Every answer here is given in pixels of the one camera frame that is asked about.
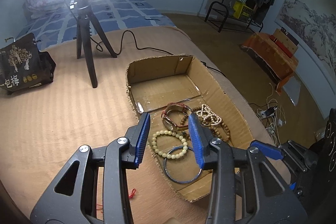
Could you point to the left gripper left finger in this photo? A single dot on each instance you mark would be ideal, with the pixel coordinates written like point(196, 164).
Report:
point(91, 187)

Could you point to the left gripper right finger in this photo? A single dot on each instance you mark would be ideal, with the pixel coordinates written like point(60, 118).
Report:
point(246, 187)

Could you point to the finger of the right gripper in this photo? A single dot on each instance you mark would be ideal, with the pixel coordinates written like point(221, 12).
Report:
point(268, 150)

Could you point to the brown wooden bead mala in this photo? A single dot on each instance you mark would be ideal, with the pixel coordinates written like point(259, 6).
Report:
point(212, 121)

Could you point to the blue metal bangle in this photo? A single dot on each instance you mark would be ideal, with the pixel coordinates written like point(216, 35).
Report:
point(179, 165)

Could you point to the brown leather wristwatch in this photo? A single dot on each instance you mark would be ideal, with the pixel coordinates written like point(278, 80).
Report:
point(172, 114)

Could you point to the orange covered table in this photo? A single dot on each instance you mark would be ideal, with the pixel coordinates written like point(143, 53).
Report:
point(281, 66)

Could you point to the tan blanket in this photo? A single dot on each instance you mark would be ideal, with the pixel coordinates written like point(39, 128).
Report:
point(43, 127)

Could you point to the cardboard box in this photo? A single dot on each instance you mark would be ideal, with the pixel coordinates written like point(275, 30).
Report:
point(155, 82)

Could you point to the yellow box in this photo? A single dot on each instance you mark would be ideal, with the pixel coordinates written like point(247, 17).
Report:
point(241, 11)

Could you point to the black snack bag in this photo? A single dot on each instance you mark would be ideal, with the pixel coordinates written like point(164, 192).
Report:
point(24, 66)

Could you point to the black tripod stand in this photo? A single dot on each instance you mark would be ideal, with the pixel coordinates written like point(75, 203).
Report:
point(84, 18)

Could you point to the blue patterned bedsheet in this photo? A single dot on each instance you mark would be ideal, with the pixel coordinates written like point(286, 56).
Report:
point(59, 26)

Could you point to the folded floral quilt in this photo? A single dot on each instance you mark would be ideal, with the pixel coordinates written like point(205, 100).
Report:
point(37, 8)

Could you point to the power strip with cables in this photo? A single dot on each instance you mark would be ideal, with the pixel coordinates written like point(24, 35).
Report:
point(272, 116)

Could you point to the landscape wall painting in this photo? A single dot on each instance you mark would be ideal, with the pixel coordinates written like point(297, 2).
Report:
point(313, 21)

